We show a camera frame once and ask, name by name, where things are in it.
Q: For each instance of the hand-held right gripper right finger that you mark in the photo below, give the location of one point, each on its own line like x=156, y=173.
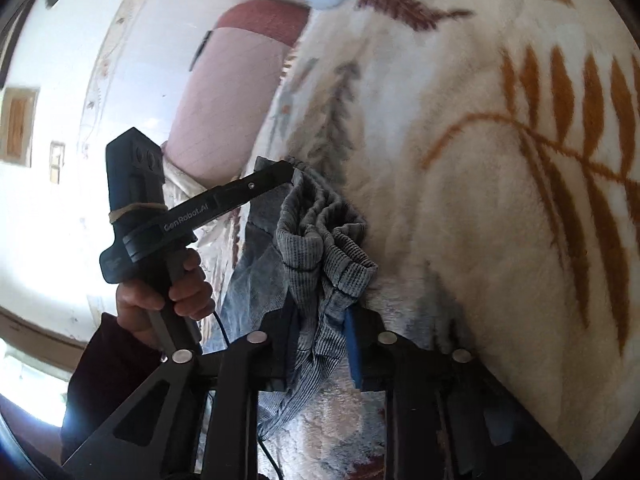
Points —
x=354, y=355

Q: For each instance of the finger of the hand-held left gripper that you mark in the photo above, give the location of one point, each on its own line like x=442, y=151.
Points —
x=265, y=177

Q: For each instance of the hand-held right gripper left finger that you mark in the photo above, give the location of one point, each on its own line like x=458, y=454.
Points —
x=277, y=360

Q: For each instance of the grey denim pants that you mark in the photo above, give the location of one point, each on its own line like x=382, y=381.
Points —
x=320, y=255

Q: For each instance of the person's left forearm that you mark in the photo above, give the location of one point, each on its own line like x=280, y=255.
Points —
x=100, y=365

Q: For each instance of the person's left hand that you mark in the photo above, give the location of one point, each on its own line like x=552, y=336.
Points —
x=192, y=285

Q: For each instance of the wooden door with stained glass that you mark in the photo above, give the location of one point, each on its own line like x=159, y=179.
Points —
x=30, y=332

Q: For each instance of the leaf-printed blanket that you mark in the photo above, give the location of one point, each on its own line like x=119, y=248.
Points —
x=475, y=210

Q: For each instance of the beige light switch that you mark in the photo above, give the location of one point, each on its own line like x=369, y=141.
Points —
x=57, y=162

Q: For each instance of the framed wall plaque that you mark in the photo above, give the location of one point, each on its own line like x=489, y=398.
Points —
x=19, y=125

